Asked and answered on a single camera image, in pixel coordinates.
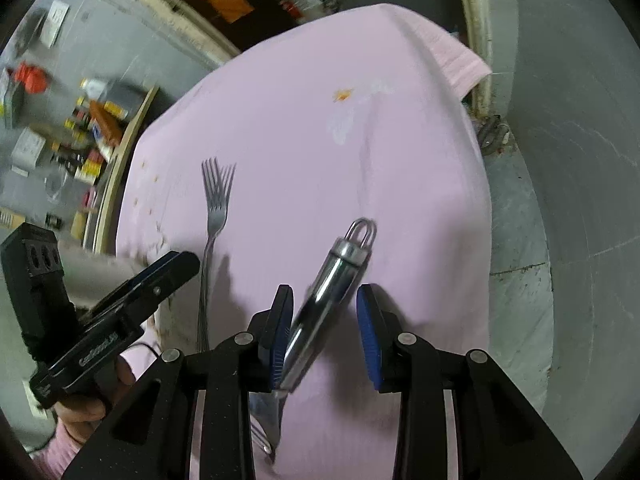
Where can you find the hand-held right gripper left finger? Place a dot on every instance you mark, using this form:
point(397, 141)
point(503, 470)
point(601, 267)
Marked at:
point(280, 345)

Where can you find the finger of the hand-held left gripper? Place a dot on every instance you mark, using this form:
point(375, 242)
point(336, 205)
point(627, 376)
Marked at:
point(170, 277)
point(137, 275)

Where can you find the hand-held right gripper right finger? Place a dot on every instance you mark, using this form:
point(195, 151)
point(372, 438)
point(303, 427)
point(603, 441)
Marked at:
point(372, 340)

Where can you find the person's left forearm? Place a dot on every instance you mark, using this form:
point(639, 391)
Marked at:
point(55, 455)

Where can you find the person's left hand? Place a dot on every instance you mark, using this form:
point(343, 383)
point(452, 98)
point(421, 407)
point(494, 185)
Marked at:
point(85, 417)

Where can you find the orange brown sauce packet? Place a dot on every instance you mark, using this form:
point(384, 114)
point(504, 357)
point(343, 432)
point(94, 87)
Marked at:
point(107, 122)

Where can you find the pink towel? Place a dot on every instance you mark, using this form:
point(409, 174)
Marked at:
point(350, 160)

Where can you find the red plastic bag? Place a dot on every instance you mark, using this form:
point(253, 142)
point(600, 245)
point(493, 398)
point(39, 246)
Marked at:
point(30, 77)

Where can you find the orange door sticker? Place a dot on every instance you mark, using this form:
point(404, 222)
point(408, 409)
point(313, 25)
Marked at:
point(225, 2)

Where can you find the white wall dispenser box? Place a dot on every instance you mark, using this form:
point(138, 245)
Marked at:
point(27, 149)

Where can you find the white wall socket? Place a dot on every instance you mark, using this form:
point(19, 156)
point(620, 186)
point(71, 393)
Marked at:
point(54, 22)

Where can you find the worn door frame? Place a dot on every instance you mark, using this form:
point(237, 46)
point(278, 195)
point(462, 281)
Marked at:
point(175, 10)

